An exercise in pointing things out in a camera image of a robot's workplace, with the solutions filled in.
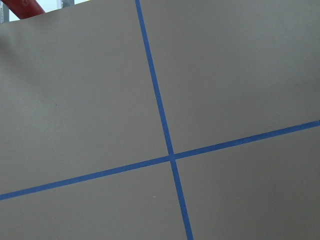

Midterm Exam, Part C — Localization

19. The red cylinder object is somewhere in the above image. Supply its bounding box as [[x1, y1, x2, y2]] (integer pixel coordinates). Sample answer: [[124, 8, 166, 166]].
[[2, 0, 46, 20]]

